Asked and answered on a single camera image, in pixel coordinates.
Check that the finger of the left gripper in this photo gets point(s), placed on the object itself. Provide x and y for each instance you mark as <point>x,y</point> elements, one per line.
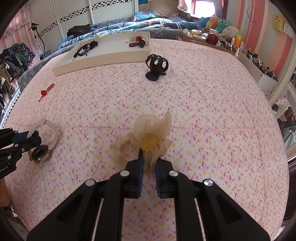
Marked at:
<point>25,143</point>
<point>23,137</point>

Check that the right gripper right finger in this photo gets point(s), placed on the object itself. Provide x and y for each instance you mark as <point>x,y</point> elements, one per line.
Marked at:
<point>203,210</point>

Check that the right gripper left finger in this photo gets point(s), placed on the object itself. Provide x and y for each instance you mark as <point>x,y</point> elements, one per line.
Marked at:
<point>94,211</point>

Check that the cream fabric flower scrunchie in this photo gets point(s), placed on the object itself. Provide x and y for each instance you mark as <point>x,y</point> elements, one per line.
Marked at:
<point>150,135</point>

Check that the red knot gold pendant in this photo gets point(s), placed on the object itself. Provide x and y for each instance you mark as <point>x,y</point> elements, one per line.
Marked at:
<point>138,41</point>

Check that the white jewelry tray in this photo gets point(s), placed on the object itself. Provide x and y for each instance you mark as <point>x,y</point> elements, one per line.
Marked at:
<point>111,49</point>

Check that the left hand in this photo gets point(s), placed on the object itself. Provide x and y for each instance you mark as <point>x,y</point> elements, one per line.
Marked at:
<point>5,197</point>

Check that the red tassel wooden charm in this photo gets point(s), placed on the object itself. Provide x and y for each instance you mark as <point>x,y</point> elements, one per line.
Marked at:
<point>45,92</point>

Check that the clothes rack with clothes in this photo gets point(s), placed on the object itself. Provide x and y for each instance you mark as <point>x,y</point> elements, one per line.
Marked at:
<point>14,62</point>

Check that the pink floral tablecloth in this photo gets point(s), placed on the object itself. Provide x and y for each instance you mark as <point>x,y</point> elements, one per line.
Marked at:
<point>223,128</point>

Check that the phone tripod stand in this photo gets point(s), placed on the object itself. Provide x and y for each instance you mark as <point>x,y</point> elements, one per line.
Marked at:
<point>40,42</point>

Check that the black bag on bed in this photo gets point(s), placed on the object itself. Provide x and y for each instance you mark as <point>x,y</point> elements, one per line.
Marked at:
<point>79,30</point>

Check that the white sliding wardrobe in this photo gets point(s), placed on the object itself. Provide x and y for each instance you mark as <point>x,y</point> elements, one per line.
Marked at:
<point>55,18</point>

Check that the black hair claw clip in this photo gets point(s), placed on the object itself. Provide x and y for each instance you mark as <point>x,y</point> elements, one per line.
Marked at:
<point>157,67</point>

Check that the orange bottle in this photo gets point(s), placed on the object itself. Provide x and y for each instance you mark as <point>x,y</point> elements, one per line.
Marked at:
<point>237,41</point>

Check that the bed with blue bedding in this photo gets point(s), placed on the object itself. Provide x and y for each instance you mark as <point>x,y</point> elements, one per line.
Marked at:
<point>159,28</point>

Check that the dark red round jar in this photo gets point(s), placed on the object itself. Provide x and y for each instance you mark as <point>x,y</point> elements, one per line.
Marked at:
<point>212,39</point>

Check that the white plush toy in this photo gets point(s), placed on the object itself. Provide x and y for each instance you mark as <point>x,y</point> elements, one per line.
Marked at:
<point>230,32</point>

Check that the wooden cosmetics tray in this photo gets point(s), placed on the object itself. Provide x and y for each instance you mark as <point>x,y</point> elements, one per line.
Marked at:
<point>184,38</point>

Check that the green plush toy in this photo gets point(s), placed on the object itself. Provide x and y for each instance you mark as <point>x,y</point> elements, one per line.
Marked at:
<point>221,25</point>

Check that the orange plush toy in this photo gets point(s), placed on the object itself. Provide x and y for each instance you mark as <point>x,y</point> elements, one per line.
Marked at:
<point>211,24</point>

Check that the beige pillow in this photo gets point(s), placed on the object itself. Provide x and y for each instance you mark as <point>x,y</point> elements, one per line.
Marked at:
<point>164,8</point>

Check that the blue plush toy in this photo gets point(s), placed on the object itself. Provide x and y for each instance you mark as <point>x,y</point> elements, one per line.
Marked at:
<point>202,22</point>

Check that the pink window curtain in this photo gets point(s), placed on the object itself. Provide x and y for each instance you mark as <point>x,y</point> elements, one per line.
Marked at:
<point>200,9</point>

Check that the white wall socket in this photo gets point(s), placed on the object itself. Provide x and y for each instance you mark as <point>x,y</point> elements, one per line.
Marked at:
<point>288,30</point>

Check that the yellow wall sticker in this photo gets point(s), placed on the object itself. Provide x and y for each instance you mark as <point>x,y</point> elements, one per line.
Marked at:
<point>278,22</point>

